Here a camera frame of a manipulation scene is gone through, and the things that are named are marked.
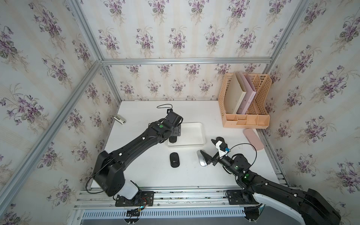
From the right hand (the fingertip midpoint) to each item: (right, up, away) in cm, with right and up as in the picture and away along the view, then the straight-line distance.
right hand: (209, 145), depth 75 cm
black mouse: (+12, 0, +21) cm, 24 cm away
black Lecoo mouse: (-19, -11, +9) cm, 24 cm away
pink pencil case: (+36, 0, +21) cm, 41 cm away
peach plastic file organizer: (+39, +16, +23) cm, 48 cm away
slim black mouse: (-21, 0, +20) cm, 29 cm away
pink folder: (+28, +30, +11) cm, 42 cm away
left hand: (-19, +8, +8) cm, 22 cm away
